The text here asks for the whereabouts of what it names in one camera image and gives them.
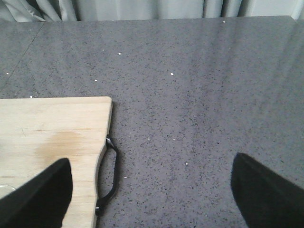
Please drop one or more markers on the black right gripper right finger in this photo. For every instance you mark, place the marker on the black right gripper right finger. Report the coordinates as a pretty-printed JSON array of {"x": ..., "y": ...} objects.
[{"x": 264, "y": 198}]

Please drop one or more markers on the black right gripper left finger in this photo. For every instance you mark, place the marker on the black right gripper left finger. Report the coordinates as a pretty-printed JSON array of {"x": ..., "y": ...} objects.
[{"x": 41, "y": 202}]

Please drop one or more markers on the clear glass beaker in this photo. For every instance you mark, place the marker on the clear glass beaker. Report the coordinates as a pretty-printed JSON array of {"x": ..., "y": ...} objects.
[{"x": 6, "y": 190}]

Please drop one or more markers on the wooden cutting board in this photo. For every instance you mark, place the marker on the wooden cutting board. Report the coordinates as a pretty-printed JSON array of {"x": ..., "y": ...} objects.
[{"x": 36, "y": 132}]

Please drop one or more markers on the grey curtain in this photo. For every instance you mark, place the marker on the grey curtain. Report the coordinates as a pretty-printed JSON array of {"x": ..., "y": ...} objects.
[{"x": 98, "y": 10}]

